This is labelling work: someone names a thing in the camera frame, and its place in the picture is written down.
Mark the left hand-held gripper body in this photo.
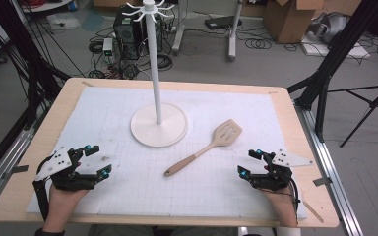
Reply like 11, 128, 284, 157
33, 146, 96, 192

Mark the beige slotted spatula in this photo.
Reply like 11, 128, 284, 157
162, 118, 244, 178

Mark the black cable bundle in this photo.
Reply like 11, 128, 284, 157
137, 51, 175, 72

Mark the grey rounded device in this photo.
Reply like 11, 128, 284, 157
306, 11, 351, 45

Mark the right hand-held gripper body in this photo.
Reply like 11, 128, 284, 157
248, 148, 315, 192

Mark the thin wooden strip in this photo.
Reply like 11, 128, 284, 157
302, 200, 325, 224

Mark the white stand leg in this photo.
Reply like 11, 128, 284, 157
171, 0, 187, 56
226, 0, 244, 63

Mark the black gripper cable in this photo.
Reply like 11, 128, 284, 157
287, 178, 302, 225

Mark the black tripod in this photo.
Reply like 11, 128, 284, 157
327, 78, 378, 148

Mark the black frame post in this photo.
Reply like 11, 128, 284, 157
0, 0, 73, 130
286, 0, 378, 144

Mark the black computer tower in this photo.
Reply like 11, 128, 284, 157
112, 4, 163, 62

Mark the coiled black cable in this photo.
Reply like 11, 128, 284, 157
243, 37, 274, 51

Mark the white foam board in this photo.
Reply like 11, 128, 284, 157
299, 34, 372, 60

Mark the white power box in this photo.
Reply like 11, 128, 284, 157
101, 37, 114, 57

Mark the aluminium rail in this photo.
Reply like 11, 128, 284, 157
0, 107, 42, 215
294, 103, 364, 236

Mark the grey metal bracket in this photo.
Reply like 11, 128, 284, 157
312, 176, 333, 188
2, 164, 30, 180

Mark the black gripper strap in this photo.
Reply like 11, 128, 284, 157
32, 178, 51, 221

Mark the person's right hand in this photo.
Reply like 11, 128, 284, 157
261, 186, 300, 228

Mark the black flat device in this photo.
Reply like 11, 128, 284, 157
204, 14, 243, 31

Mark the person's left hand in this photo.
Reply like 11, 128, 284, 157
41, 183, 91, 234

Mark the white grid mat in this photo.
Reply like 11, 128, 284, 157
26, 86, 309, 221

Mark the cardboard box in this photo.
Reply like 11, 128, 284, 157
263, 0, 327, 44

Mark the white hook stand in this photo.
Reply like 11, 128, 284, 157
125, 0, 190, 148

